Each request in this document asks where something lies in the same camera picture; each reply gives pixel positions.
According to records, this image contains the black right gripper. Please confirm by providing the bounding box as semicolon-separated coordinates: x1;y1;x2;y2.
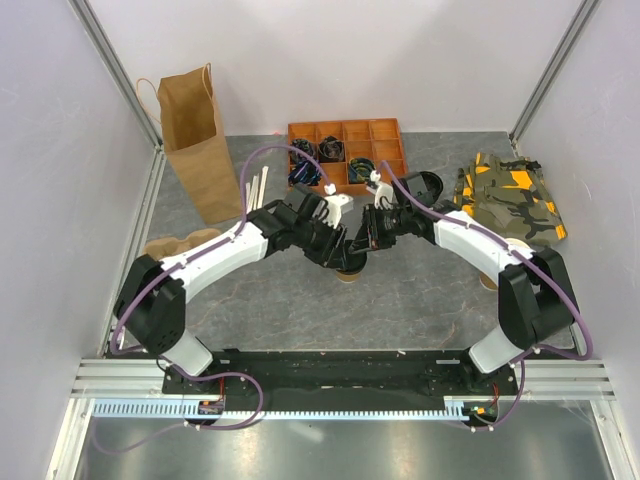
349;203;411;253

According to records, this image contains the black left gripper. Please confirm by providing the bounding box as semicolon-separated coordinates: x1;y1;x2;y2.
293;214;348;271

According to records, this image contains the brown paper coffee cup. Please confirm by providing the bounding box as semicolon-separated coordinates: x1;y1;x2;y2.
336;270;361;283

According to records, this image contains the brown paper bag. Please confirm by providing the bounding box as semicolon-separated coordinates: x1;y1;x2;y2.
150;63;243;225

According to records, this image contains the black plastic cup lid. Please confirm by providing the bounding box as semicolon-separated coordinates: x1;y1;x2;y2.
343;252;367;275

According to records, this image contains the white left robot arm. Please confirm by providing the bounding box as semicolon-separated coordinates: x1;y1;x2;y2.
113;185;353;393

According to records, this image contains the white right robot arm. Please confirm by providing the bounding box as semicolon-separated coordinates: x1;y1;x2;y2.
349;171;579;394

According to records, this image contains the green yellow cup sleeve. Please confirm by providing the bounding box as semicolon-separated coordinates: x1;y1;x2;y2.
347;157;376;184

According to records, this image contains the blue striped cup sleeve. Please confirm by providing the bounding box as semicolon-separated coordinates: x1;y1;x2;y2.
288;160;322;186

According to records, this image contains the orange compartment tray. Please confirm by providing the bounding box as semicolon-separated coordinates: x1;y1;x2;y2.
287;118;409;196

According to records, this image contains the stack of black lids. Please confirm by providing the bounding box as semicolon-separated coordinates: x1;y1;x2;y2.
417;171;444;207

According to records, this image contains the brown black cup sleeve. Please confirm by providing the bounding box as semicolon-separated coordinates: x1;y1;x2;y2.
318;135;345;163

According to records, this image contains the dark patterned cup sleeve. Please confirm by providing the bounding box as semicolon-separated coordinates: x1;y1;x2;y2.
290;138;316;164

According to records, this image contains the stack of paper cups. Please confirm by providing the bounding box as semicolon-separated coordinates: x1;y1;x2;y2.
479;238;532;292

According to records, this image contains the camouflage cloth bag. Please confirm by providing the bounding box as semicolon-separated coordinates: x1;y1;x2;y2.
453;152;567;247

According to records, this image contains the cardboard cup carrier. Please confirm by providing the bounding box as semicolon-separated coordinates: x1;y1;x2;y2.
143;228;221;261

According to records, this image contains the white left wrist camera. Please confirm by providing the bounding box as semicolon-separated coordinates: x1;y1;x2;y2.
320;184;354;229

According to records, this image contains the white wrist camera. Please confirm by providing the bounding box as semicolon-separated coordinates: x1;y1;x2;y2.
366;170;394;210
320;184;354;229

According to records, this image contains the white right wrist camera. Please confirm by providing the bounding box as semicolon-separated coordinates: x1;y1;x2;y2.
366;170;394;210

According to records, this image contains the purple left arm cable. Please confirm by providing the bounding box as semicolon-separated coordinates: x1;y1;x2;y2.
92;143;334;454

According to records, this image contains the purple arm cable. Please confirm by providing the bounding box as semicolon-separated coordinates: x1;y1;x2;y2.
92;143;334;454
372;160;595;434

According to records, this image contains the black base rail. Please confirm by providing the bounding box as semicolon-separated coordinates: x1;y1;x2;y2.
162;349;518;413

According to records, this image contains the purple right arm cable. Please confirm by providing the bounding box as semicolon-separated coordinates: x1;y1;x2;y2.
372;160;595;434

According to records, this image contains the slotted cable duct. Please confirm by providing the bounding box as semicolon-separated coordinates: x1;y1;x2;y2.
93;398;487;421

